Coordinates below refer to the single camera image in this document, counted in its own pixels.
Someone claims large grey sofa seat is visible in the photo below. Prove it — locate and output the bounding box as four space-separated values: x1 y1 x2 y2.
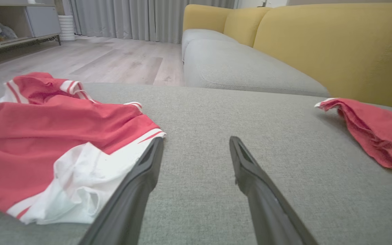
0 83 392 245

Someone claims yellow sofa backrest cushion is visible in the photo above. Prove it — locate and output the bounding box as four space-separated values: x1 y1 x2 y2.
183 4 234 33
223 7 272 47
253 3 392 111

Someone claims small red garment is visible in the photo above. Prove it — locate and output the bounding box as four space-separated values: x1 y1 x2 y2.
314 98 392 171

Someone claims low cabinet with teal drawers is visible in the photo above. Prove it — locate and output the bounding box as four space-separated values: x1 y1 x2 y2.
0 0 62 55

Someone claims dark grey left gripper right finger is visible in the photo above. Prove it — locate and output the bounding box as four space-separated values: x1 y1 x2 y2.
229 136 320 245

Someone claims grey curtain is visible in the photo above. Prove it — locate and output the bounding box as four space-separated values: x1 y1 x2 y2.
62 0 235 44

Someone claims white ribbed cylindrical bin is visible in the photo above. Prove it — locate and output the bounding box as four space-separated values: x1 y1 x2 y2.
58 15 76 42

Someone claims grey sofa seat cushion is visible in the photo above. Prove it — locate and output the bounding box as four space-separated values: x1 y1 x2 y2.
183 38 331 98
181 29 239 62

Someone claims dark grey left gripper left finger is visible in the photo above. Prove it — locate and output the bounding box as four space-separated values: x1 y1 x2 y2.
78 137 165 245

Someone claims pale bag in cabinet shelf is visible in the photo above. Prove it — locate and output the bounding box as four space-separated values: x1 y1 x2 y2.
0 20 18 43

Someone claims red and white basketball jersey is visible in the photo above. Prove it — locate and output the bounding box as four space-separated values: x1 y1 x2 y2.
0 72 166 225

